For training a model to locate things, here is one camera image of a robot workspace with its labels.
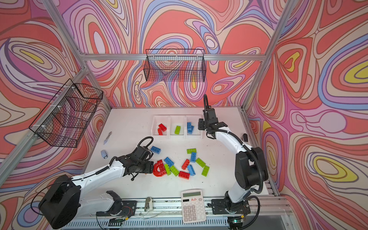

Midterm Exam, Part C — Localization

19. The red arch piece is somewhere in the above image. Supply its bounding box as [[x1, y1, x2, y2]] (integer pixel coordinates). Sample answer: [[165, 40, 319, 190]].
[[152, 160, 167, 177]]

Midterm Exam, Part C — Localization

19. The green lego brick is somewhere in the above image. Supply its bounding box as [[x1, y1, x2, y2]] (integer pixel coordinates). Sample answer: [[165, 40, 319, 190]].
[[164, 164, 172, 175], [201, 165, 210, 177], [169, 165, 180, 176], [186, 148, 197, 154], [174, 126, 181, 135], [196, 158, 206, 168]]

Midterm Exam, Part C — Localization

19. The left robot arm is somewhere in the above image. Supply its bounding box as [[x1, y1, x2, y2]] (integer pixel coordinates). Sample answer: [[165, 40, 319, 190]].
[[38, 136, 154, 230]]

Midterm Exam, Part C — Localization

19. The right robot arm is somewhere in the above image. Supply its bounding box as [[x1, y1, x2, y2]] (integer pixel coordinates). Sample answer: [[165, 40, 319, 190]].
[[198, 94, 268, 213]]

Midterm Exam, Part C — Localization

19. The small blue grey object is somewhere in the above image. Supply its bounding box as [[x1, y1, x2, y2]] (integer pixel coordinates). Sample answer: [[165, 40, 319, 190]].
[[101, 150, 108, 159]]

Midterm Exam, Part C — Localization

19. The grey pen tool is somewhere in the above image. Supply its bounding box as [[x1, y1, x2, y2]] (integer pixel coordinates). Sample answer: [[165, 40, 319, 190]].
[[103, 131, 113, 145]]

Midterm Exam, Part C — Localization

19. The small silver clamp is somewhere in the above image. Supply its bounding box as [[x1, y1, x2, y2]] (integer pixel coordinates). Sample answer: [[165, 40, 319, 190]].
[[144, 197, 153, 212]]

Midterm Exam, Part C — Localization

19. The white calculator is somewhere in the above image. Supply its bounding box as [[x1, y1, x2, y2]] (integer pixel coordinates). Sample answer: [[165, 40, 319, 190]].
[[181, 189, 207, 224]]

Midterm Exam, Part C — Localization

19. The back wire basket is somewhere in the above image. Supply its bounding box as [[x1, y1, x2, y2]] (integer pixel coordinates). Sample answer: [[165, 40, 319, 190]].
[[143, 48, 207, 82]]

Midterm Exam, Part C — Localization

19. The wire basket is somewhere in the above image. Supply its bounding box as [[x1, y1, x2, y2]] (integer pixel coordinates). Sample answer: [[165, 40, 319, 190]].
[[28, 79, 104, 148], [143, 48, 207, 82]]

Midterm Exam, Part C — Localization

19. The left wire basket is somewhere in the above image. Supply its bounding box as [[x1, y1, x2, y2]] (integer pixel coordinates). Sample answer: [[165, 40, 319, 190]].
[[28, 79, 104, 148]]

